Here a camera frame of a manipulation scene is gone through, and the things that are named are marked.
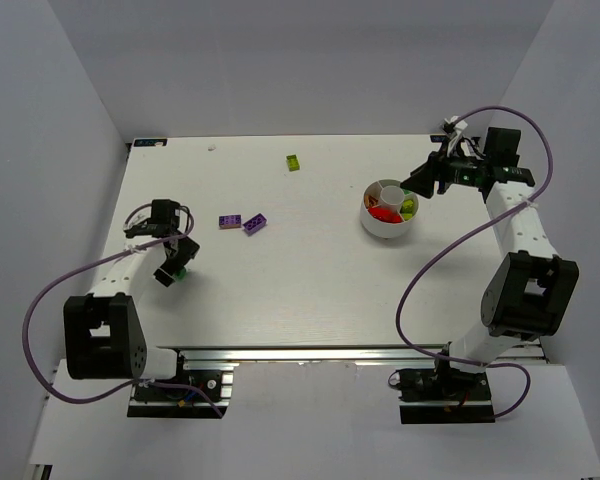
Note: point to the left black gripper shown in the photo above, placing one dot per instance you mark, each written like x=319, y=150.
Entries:
x=175, y=261

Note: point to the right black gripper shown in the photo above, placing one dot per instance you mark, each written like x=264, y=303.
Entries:
x=440, y=173

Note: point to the yellow lego piece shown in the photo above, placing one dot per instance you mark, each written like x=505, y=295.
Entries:
x=408, y=209

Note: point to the red lego brick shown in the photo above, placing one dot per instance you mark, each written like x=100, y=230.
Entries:
x=385, y=215

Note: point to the yellow-green lego brick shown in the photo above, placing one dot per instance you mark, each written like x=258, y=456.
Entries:
x=292, y=163

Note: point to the orange lego brick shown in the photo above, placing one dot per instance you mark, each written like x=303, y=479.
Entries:
x=370, y=201

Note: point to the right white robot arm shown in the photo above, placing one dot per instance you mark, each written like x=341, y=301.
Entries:
x=531, y=289

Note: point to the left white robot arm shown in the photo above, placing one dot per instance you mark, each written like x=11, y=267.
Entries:
x=103, y=333

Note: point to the white divided round container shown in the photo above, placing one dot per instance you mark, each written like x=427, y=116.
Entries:
x=389, y=195

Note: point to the purple lego brick studs up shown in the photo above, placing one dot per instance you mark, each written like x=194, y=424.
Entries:
x=230, y=221

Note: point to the purple lego brick upside down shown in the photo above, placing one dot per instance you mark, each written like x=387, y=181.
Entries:
x=254, y=224

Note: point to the blue label left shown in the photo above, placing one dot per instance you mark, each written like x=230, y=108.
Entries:
x=149, y=142

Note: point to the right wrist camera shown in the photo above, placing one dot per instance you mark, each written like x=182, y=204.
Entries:
x=454, y=129

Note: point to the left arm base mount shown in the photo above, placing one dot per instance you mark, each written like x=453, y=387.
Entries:
x=152, y=402

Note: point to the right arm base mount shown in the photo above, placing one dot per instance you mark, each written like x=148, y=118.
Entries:
x=431, y=397

